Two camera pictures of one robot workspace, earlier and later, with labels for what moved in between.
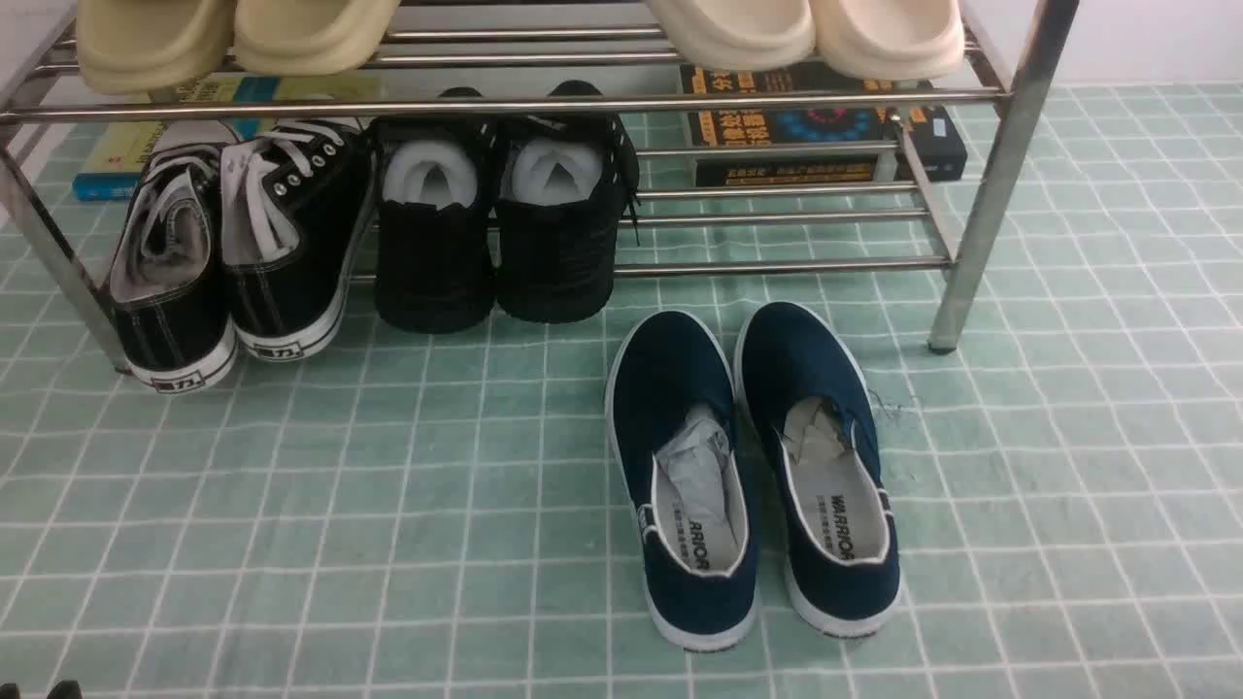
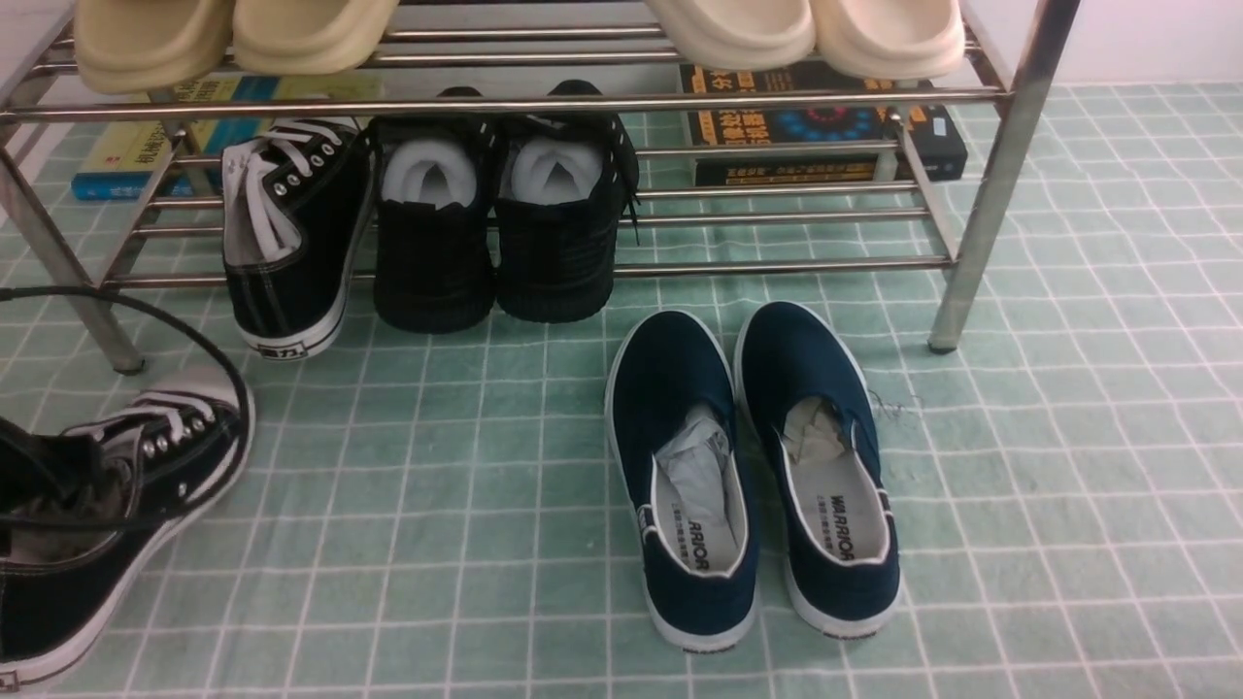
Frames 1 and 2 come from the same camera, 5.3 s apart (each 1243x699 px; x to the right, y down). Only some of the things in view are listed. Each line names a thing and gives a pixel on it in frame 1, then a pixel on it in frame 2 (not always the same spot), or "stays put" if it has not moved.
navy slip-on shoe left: (681, 444) stays put
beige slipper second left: (310, 38) stays put
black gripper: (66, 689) to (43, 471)
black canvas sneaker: (291, 207) stays put
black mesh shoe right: (562, 183) stays put
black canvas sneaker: (167, 279) to (163, 454)
